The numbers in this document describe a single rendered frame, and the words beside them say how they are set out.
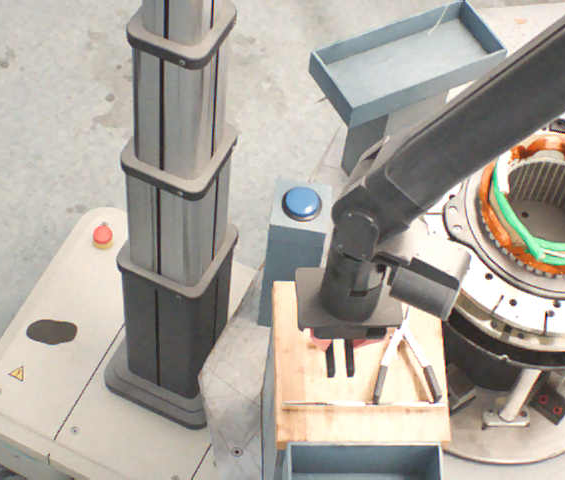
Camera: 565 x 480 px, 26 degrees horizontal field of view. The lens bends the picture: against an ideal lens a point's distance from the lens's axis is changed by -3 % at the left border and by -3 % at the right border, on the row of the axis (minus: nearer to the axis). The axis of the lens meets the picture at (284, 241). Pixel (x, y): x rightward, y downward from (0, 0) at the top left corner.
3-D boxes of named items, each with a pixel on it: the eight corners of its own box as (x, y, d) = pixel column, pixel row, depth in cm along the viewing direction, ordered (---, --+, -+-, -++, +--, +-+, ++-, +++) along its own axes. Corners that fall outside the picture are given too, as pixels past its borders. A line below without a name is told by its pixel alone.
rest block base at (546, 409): (528, 404, 166) (532, 397, 165) (560, 365, 170) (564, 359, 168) (556, 426, 165) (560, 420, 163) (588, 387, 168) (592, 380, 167)
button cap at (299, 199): (320, 193, 154) (321, 188, 153) (316, 219, 152) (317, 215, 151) (287, 188, 154) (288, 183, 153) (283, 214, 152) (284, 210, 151)
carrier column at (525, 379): (515, 423, 165) (556, 351, 147) (498, 425, 164) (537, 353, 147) (512, 407, 166) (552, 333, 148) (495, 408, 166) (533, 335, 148)
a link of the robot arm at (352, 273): (348, 194, 114) (323, 241, 111) (418, 224, 113) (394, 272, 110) (339, 236, 120) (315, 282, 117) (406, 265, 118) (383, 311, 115)
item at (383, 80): (431, 121, 194) (464, -4, 170) (468, 172, 189) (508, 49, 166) (292, 176, 186) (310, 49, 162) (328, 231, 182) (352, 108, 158)
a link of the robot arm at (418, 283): (379, 142, 111) (342, 206, 106) (498, 193, 109) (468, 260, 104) (356, 228, 120) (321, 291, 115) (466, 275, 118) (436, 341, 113)
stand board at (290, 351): (447, 450, 136) (451, 441, 134) (275, 449, 134) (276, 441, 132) (433, 294, 147) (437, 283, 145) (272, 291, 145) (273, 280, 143)
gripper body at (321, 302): (401, 333, 122) (414, 294, 115) (297, 335, 121) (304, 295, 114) (394, 276, 125) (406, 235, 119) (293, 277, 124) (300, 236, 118)
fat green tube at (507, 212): (543, 265, 138) (547, 256, 136) (510, 268, 137) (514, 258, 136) (515, 160, 146) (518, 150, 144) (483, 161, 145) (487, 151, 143)
